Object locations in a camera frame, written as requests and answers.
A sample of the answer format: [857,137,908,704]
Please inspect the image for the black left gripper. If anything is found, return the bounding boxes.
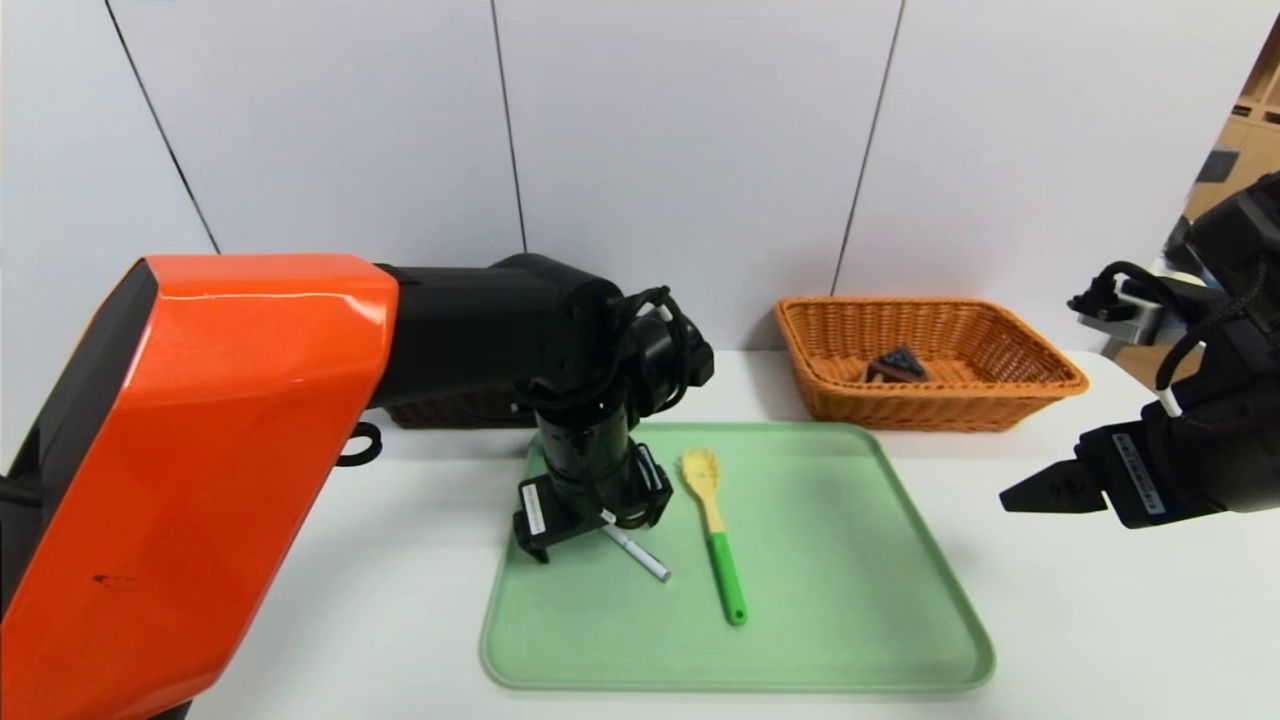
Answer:
[512,405,674,564]

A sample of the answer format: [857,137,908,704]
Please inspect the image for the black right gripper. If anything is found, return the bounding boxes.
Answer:
[998,401,1228,530]

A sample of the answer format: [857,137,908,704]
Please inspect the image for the white pen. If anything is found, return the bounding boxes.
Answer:
[600,510,672,582]

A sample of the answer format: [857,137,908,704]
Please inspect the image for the yellow pasta spoon green handle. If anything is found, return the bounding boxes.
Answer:
[681,447,749,627]

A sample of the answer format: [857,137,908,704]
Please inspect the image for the chocolate blueberry cake slice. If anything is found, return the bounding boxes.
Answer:
[865,346,929,384]

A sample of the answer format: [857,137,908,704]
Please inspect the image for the orange wicker basket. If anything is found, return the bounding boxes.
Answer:
[775,297,1088,433]

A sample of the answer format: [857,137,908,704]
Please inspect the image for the dark brown wicker basket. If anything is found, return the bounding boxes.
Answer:
[385,388,541,430]

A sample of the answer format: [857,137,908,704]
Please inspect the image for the light green plastic tray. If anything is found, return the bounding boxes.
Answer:
[481,421,997,693]

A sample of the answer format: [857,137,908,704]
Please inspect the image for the wooden shelf cabinet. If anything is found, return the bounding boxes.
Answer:
[1185,20,1280,223]

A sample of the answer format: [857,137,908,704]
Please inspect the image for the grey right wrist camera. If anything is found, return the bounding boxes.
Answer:
[1068,262,1201,346]

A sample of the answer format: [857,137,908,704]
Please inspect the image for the black left arm lower cable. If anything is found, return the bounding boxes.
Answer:
[335,422,384,468]

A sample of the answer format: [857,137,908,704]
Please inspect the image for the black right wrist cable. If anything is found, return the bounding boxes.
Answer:
[1100,260,1280,391]

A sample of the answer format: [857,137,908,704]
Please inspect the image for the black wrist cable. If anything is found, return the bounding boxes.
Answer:
[595,285,701,401]
[1100,260,1280,391]

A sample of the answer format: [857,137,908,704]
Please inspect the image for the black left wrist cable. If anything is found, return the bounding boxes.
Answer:
[595,285,701,401]

